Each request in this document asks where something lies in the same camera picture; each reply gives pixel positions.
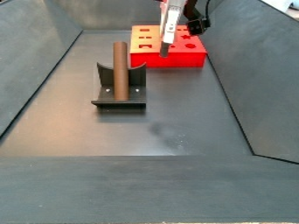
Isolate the brown oval rod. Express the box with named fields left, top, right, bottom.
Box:
left=113, top=42, right=128, bottom=101

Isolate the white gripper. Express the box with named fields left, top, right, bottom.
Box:
left=158, top=0, right=188, bottom=58

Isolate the red foam shape board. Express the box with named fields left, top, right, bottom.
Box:
left=129, top=25, right=207, bottom=67

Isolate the black curved fixture stand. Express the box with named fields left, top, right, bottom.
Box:
left=90, top=64, right=146, bottom=109

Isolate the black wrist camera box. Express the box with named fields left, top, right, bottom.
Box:
left=187, top=17, right=211, bottom=36

